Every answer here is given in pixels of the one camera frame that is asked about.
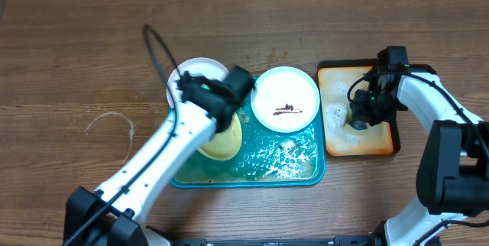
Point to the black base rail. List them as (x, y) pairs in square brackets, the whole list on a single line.
[(371, 239)]

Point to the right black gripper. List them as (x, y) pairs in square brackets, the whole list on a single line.
[(361, 112)]

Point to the yellow plate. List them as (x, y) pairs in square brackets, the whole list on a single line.
[(224, 145)]

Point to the black tray with soapy water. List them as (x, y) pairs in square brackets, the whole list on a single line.
[(341, 139)]

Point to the teal plastic tray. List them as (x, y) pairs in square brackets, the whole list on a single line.
[(265, 159)]

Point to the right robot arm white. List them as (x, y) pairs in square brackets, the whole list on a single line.
[(452, 178)]

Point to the dark green sponge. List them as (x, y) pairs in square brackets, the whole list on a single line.
[(358, 125)]

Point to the white plate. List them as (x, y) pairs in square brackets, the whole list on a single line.
[(210, 68), (285, 99)]

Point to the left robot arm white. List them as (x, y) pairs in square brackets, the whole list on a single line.
[(114, 214)]

